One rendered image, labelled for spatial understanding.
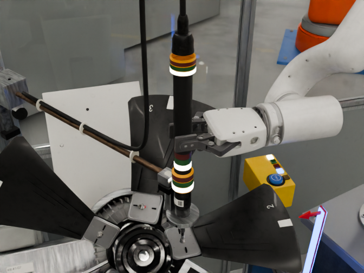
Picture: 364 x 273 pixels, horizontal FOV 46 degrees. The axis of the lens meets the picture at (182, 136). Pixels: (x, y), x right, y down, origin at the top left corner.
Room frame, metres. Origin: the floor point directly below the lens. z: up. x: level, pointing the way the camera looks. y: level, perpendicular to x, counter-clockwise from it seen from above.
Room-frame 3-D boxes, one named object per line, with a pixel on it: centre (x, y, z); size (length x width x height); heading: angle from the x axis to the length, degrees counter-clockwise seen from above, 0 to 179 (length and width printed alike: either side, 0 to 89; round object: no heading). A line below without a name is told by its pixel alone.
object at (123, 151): (0.85, 0.23, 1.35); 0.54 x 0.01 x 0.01; 50
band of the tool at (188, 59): (0.65, 0.00, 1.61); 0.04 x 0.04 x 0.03
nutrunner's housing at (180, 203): (0.65, 0.00, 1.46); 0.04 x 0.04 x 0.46
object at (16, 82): (1.05, 0.48, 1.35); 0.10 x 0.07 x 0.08; 50
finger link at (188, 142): (0.63, -0.02, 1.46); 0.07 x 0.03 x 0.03; 105
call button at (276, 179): (0.99, -0.28, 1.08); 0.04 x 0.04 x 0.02
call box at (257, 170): (1.03, -0.27, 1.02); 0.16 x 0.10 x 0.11; 15
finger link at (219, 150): (0.64, -0.08, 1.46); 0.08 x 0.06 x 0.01; 165
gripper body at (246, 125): (0.68, -0.10, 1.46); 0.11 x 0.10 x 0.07; 105
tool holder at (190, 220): (0.66, 0.01, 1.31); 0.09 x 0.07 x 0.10; 50
